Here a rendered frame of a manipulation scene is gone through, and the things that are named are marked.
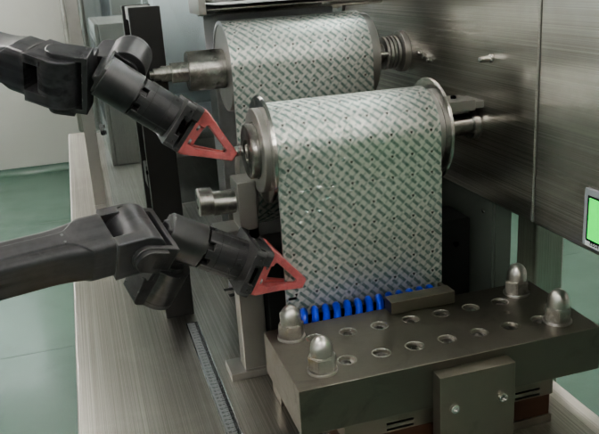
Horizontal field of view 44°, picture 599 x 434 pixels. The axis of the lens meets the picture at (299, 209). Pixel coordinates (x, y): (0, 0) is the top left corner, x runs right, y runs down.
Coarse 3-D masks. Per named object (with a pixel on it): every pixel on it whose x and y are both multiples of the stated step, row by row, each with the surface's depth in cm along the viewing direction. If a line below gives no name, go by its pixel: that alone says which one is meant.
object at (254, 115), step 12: (432, 96) 104; (252, 108) 100; (252, 120) 100; (264, 120) 97; (444, 120) 103; (264, 132) 96; (444, 132) 103; (264, 144) 96; (444, 144) 103; (264, 156) 96; (264, 168) 97; (264, 180) 98
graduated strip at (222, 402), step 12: (192, 324) 131; (192, 336) 126; (204, 348) 122; (204, 360) 118; (204, 372) 115; (216, 372) 114; (216, 384) 111; (216, 396) 108; (228, 408) 105; (228, 420) 102; (228, 432) 99; (240, 432) 99
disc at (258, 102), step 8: (256, 96) 100; (256, 104) 100; (264, 104) 97; (264, 112) 97; (272, 128) 95; (272, 136) 95; (272, 144) 95; (272, 152) 96; (272, 160) 96; (272, 168) 97; (272, 176) 97; (272, 184) 98; (264, 192) 103; (272, 192) 99; (264, 200) 104; (272, 200) 100
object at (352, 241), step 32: (320, 192) 99; (352, 192) 100; (384, 192) 102; (416, 192) 103; (288, 224) 99; (320, 224) 100; (352, 224) 102; (384, 224) 103; (416, 224) 105; (288, 256) 100; (320, 256) 102; (352, 256) 103; (384, 256) 105; (416, 256) 106; (320, 288) 103; (352, 288) 104; (384, 288) 106
